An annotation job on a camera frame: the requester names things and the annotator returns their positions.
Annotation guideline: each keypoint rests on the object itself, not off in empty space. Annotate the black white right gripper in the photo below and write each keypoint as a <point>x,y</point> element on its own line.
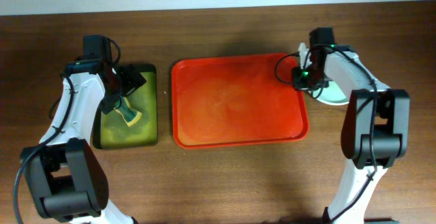
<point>299,83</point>

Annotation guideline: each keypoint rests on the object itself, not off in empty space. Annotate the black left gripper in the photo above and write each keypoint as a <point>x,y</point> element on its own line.
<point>120,90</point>

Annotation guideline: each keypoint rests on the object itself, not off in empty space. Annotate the yellow green scrub sponge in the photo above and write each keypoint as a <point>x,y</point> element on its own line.
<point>129,115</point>

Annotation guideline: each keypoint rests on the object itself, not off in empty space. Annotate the pale green plate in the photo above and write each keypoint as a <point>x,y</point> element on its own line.
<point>331,93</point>

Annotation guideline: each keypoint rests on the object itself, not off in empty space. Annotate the red plastic serving tray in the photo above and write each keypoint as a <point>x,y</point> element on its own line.
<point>236,101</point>

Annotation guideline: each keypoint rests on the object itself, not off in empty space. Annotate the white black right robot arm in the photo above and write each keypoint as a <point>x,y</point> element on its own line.
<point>375,129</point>

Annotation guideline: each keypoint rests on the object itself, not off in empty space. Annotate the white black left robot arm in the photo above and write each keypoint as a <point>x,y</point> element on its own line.
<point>63,175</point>

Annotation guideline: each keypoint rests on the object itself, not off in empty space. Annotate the black tray with yellow water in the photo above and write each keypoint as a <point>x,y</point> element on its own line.
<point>110,131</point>

